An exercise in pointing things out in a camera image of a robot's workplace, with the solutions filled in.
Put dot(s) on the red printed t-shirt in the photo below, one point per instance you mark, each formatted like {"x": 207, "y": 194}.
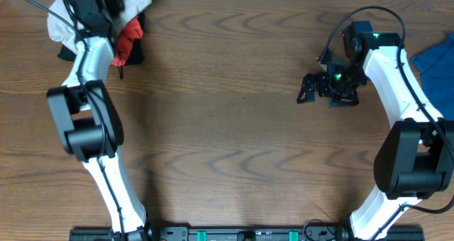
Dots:
{"x": 128, "y": 51}

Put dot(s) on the blue t-shirt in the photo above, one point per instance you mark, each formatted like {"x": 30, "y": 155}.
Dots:
{"x": 435, "y": 66}

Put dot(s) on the black folded garment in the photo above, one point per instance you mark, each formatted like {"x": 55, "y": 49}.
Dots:
{"x": 97, "y": 51}

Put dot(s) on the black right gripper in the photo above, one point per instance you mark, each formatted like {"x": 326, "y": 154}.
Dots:
{"x": 322, "y": 78}

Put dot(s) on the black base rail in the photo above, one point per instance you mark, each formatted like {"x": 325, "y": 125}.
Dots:
{"x": 244, "y": 234}

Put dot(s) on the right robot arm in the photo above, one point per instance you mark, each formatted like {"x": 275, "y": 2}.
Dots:
{"x": 414, "y": 162}

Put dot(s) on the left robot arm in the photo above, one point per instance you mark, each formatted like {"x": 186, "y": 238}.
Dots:
{"x": 88, "y": 124}

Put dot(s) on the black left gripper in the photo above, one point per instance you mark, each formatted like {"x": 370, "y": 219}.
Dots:
{"x": 110, "y": 4}

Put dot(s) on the beige t-shirt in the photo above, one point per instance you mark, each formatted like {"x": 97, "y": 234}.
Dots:
{"x": 59, "y": 32}

